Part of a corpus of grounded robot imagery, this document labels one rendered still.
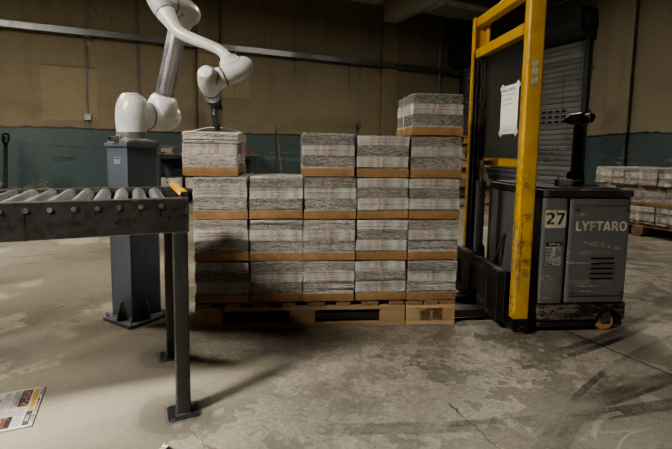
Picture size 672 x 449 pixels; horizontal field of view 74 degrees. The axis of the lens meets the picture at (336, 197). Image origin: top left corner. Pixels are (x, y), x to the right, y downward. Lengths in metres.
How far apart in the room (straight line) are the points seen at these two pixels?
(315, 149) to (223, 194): 0.54
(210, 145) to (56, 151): 6.76
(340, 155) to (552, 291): 1.37
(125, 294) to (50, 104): 6.61
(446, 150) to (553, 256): 0.81
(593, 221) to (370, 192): 1.21
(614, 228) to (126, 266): 2.66
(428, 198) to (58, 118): 7.47
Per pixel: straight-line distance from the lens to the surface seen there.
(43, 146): 9.07
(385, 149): 2.44
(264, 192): 2.42
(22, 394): 2.27
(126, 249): 2.69
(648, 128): 8.59
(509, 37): 2.79
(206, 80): 2.30
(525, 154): 2.50
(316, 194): 2.41
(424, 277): 2.60
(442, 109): 2.54
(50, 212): 1.65
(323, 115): 9.77
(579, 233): 2.74
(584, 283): 2.83
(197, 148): 2.44
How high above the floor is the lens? 0.97
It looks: 6 degrees down
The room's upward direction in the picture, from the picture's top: 1 degrees clockwise
